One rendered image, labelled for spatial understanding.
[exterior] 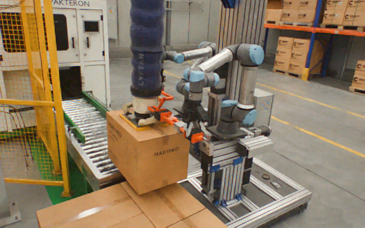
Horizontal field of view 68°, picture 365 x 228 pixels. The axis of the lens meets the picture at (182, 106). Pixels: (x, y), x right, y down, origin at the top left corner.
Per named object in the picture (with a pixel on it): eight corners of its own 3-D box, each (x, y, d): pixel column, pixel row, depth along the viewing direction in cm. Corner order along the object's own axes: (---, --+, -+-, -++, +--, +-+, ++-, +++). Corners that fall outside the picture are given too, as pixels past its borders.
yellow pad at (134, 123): (118, 115, 209) (118, 109, 207) (130, 113, 214) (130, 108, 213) (137, 132, 182) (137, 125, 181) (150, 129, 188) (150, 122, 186)
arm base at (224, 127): (227, 125, 211) (228, 113, 208) (240, 132, 199) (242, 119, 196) (212, 128, 204) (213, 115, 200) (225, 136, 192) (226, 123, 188)
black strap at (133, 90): (125, 89, 199) (125, 83, 197) (153, 86, 211) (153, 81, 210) (138, 97, 181) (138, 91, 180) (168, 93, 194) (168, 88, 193)
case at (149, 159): (108, 156, 228) (106, 112, 215) (150, 146, 250) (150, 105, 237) (138, 195, 182) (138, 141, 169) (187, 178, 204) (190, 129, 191)
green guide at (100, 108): (81, 96, 419) (80, 90, 416) (88, 94, 425) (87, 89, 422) (125, 134, 298) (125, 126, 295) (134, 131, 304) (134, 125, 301)
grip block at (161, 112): (153, 118, 181) (153, 109, 179) (165, 115, 187) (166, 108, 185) (159, 122, 175) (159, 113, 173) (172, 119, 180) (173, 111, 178)
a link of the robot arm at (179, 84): (179, 93, 237) (211, 40, 237) (171, 88, 249) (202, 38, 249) (188, 98, 244) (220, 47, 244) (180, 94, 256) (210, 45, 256)
